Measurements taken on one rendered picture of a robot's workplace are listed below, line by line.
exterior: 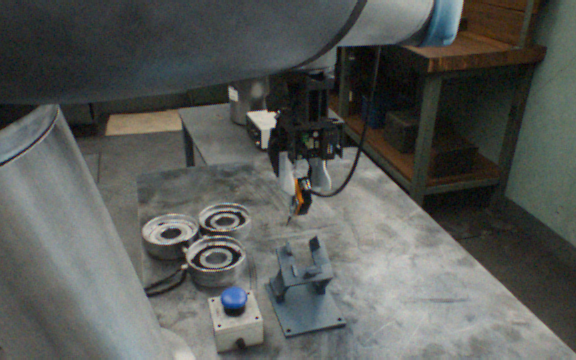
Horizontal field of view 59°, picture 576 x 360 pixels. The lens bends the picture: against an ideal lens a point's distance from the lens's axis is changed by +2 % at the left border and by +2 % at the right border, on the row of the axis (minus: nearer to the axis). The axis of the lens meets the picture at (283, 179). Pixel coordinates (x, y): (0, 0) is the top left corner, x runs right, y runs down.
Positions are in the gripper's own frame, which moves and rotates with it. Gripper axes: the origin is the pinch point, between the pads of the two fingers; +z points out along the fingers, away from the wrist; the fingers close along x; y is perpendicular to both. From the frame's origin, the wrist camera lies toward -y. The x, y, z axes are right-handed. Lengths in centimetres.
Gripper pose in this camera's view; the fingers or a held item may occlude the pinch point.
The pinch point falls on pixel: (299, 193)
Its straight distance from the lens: 76.2
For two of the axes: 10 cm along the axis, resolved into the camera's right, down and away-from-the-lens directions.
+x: 9.6, -1.3, 2.6
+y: 2.9, 4.4, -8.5
